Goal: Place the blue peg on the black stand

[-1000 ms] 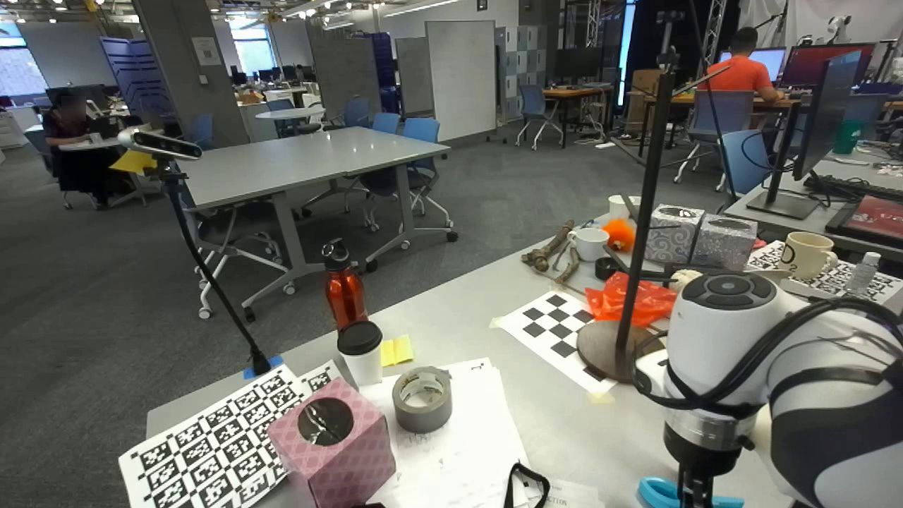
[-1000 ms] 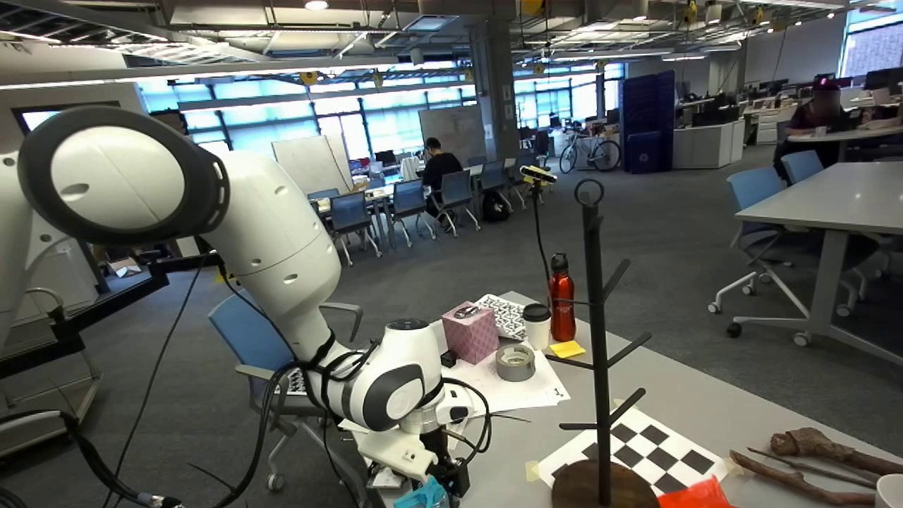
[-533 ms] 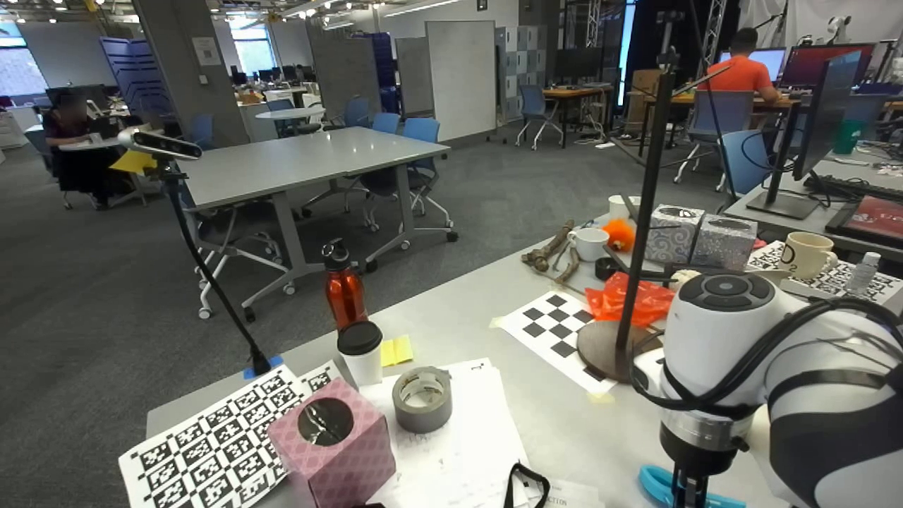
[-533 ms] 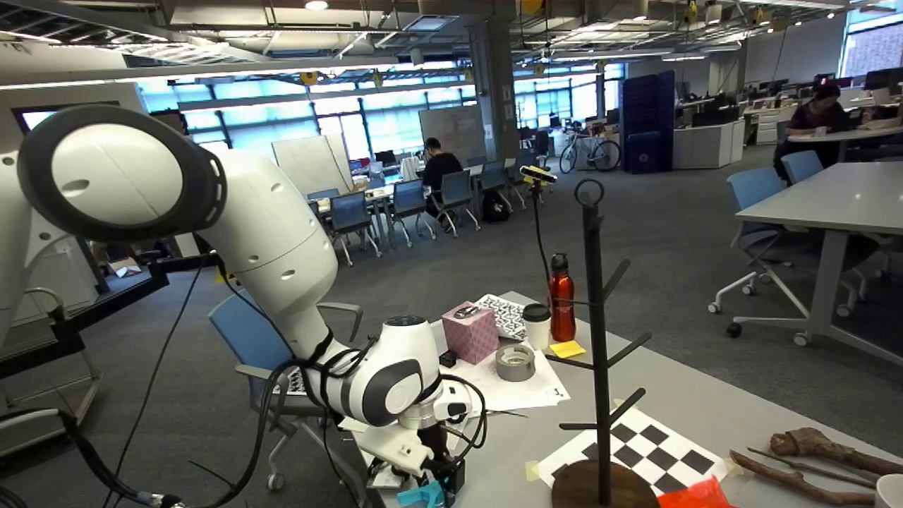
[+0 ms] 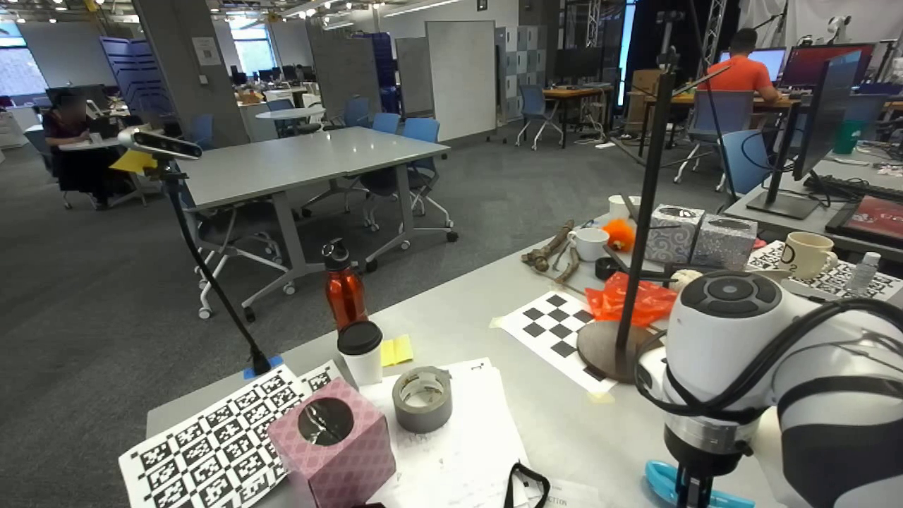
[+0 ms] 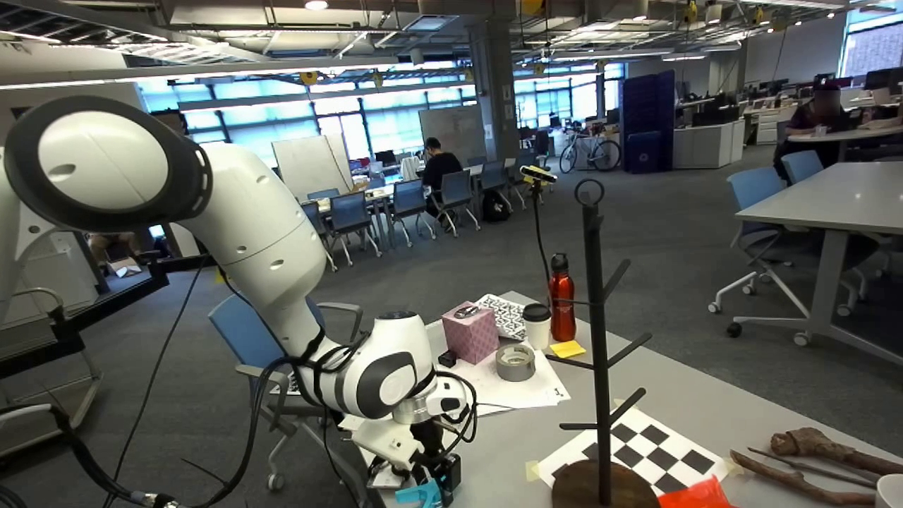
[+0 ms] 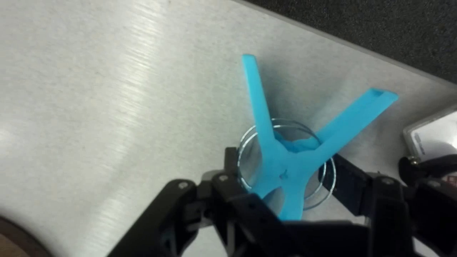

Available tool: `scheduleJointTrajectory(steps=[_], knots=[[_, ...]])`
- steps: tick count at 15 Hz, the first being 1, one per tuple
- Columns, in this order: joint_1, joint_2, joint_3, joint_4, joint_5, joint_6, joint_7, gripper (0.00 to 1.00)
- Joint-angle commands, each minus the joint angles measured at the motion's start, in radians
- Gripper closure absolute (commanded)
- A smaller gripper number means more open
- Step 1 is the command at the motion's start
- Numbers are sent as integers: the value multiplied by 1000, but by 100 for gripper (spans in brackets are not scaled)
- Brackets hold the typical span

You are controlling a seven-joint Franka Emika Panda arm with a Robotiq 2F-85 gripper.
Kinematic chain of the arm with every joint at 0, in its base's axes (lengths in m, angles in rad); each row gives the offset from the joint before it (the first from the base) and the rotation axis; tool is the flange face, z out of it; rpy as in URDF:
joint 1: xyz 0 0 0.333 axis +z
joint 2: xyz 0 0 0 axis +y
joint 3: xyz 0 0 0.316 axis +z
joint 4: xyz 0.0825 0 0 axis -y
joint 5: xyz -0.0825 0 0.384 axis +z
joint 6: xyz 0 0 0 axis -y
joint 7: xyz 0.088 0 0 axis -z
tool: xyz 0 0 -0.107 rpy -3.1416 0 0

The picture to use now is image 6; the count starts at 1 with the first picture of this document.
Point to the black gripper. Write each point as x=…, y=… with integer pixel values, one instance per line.
x=442, y=450

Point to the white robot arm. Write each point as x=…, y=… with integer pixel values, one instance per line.
x=256, y=234

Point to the small black clip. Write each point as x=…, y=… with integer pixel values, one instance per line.
x=448, y=358

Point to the white printed paper sheet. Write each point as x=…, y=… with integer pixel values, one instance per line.
x=527, y=393

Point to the grey tape roll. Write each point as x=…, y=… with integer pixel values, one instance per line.
x=514, y=361

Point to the pink tissue box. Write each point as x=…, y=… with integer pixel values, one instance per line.
x=470, y=331

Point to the black white tag sheet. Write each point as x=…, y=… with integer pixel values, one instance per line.
x=503, y=314

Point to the white cup black lid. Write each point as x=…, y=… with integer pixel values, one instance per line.
x=537, y=328

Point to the yellow sticky note pad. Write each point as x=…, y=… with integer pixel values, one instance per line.
x=568, y=348

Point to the red water bottle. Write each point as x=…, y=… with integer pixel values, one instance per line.
x=563, y=299

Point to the black white checkerboard sheet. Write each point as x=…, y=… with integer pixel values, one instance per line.
x=658, y=455

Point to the blue office chair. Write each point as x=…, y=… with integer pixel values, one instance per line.
x=412, y=198
x=803, y=163
x=758, y=187
x=458, y=187
x=350, y=214
x=249, y=328

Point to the black bag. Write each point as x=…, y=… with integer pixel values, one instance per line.
x=496, y=206

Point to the seated person black shirt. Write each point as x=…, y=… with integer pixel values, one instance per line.
x=438, y=170

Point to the white rolling whiteboard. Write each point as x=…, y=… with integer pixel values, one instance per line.
x=311, y=163

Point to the thin brown wooden stick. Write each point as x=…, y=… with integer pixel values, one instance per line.
x=791, y=474

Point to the bicycle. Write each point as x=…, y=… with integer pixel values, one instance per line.
x=589, y=149

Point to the gnarled brown wooden stick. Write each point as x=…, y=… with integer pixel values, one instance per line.
x=829, y=447

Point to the blue cabinet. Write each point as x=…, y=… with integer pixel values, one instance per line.
x=647, y=121

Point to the white paper cup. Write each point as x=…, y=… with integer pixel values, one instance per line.
x=891, y=491

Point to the grey office table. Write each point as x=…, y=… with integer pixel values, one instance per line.
x=836, y=198

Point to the seated person dark clothes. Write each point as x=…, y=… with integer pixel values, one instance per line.
x=816, y=112

